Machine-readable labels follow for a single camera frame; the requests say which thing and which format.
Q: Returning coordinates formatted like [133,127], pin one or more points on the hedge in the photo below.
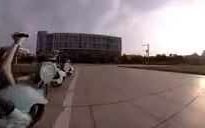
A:
[23,69]

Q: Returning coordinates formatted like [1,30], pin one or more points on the grey concrete slab pavement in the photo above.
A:
[130,96]

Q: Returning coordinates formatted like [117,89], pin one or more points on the dark glass building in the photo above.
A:
[86,45]

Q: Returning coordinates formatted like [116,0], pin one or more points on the row of parked scooters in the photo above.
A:
[50,73]

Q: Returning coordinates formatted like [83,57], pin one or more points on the pole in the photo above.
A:
[146,51]

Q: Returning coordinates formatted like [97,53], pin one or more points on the row of trees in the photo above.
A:
[176,59]

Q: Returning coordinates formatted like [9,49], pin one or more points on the grass strip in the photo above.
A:
[180,68]

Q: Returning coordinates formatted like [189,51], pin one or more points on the pale kerb strip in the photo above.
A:
[67,103]

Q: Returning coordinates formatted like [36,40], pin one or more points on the dark paved parking strip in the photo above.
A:
[55,100]

